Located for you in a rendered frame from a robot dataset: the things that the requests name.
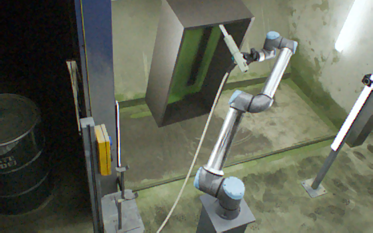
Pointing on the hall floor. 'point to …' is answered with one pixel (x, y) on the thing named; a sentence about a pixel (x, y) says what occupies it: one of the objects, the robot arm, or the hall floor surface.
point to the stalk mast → (90, 152)
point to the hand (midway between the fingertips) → (235, 60)
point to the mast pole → (335, 152)
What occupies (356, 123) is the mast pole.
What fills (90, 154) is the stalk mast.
